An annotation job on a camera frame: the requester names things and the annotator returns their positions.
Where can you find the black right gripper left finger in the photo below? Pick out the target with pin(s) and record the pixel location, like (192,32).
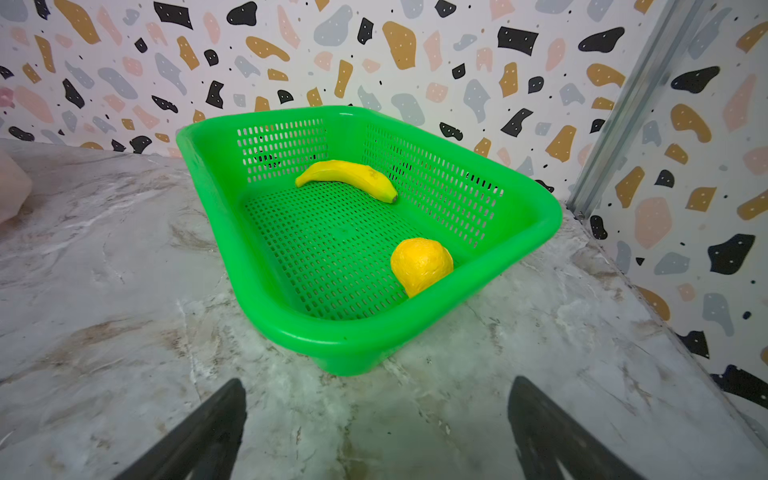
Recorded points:
(205,445)

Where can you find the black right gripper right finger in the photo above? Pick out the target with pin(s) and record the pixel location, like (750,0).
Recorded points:
(551,444)

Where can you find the pink plastic bag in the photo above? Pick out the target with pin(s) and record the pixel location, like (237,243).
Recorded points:
(15,187)

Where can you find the yellow lemon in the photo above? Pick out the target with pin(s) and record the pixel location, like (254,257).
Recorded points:
(419,263)

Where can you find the green plastic basket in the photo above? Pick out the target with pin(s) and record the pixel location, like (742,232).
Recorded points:
(310,266)

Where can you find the yellow banana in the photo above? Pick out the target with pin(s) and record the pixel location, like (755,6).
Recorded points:
(360,176)

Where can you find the aluminium corner post right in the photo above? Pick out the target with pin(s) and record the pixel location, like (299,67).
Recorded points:
(667,43)

